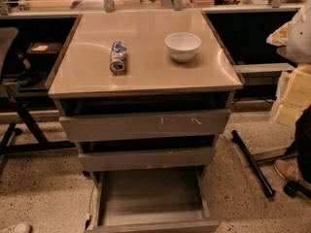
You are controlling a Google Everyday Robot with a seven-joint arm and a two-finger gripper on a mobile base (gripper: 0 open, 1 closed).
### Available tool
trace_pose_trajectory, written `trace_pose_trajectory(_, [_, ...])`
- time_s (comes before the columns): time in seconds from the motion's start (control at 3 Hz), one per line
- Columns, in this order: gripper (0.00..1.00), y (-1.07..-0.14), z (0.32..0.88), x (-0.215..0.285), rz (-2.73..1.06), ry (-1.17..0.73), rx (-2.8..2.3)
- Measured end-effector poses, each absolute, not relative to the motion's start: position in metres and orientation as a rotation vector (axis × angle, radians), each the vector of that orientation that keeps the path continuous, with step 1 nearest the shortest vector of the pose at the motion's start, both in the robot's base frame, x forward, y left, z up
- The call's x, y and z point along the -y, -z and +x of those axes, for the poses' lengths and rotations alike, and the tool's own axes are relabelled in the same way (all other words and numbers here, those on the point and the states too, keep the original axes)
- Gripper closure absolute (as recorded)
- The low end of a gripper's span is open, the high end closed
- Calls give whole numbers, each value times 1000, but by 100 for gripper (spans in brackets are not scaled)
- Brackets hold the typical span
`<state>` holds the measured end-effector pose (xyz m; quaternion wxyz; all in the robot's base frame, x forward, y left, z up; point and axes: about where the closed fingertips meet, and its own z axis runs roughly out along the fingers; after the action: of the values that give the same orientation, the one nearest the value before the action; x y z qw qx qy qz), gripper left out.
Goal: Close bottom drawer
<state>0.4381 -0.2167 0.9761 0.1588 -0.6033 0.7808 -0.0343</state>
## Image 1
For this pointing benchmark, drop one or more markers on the grey bottom drawer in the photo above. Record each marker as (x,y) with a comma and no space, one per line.
(151,201)

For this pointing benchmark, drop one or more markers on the grey drawer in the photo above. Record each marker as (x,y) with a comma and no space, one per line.
(151,201)
(148,153)
(145,125)

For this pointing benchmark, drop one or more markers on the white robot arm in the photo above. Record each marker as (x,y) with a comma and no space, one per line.
(293,41)

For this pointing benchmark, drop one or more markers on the grey top drawer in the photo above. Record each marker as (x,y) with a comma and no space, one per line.
(145,125)

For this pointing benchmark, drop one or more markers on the grey drawer cabinet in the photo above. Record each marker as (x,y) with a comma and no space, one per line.
(82,83)

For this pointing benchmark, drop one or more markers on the grey middle drawer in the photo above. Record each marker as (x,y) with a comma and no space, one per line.
(148,153)

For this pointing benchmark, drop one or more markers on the blue white drink can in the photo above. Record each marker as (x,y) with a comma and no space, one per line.
(118,58)

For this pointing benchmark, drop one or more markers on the white ceramic bowl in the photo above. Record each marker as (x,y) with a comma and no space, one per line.
(182,46)

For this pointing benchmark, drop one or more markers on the black metal floor bar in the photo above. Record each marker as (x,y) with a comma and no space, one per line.
(267,188)

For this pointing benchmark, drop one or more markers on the black box with label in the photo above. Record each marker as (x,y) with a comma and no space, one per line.
(42,56)

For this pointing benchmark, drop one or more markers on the brown shoe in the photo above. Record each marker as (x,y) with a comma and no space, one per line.
(290,173)

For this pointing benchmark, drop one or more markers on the white sneaker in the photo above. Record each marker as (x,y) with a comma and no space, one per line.
(22,227)

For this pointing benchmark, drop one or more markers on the black table frame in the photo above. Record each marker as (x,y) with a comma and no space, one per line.
(42,142)

